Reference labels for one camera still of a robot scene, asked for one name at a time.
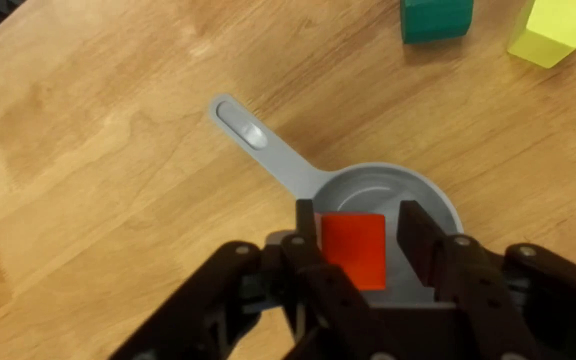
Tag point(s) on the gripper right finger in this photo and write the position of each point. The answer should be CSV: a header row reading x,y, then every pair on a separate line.
x,y
473,285

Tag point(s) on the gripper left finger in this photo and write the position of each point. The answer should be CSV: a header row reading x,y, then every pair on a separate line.
x,y
288,280

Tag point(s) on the grey measuring cup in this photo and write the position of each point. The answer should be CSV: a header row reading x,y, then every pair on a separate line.
x,y
288,162

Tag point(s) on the red block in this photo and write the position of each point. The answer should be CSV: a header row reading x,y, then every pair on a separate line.
x,y
355,245

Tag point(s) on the yellow block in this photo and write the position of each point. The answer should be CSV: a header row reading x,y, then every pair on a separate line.
x,y
550,30

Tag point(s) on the green block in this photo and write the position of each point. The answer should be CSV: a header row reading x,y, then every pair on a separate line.
x,y
435,19

